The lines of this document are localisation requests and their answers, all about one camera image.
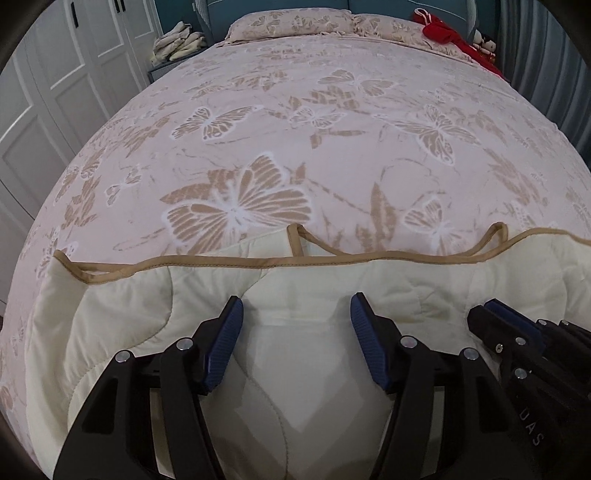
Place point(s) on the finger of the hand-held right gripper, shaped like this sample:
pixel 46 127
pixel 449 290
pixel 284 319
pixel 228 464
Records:
pixel 512 311
pixel 501 337

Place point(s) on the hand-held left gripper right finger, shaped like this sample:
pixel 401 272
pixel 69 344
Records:
pixel 369 341

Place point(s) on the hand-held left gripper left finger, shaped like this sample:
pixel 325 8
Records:
pixel 224 341

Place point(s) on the cream quilted jacket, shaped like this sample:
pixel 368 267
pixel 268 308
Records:
pixel 323 286

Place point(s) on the pile of cream clothes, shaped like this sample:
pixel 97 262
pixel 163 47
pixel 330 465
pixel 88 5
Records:
pixel 178 44

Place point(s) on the pink butterfly bedspread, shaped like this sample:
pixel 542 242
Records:
pixel 323 138

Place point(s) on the grey curtain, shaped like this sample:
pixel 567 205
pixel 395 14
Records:
pixel 545 60

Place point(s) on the plush toys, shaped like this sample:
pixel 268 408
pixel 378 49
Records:
pixel 485 46

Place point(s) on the grey nightstand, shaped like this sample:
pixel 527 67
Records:
pixel 161 71

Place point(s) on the red garment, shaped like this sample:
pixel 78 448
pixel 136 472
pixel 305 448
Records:
pixel 443 32

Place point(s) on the white wardrobe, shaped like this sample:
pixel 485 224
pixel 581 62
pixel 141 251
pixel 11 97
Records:
pixel 55 92

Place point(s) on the teal padded headboard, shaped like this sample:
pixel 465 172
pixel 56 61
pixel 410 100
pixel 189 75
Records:
pixel 300 4

